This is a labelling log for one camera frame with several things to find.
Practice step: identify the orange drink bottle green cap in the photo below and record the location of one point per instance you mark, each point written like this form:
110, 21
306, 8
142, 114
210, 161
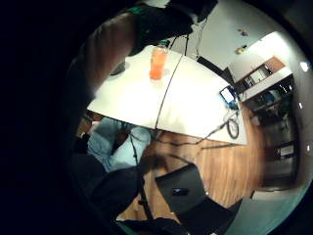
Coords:
158, 63

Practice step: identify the black mounted device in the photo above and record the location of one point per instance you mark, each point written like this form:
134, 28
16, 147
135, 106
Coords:
199, 8

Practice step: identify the the person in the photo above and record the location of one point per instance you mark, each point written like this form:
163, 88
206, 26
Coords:
114, 147

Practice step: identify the black phone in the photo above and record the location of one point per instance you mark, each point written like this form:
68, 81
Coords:
180, 191

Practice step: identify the black chair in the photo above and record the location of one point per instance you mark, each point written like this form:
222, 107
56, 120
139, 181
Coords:
192, 199

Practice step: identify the yellow wall sticker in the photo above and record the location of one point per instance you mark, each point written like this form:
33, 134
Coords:
240, 50

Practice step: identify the wooden wall shelf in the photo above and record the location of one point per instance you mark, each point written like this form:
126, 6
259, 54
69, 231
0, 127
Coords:
260, 76

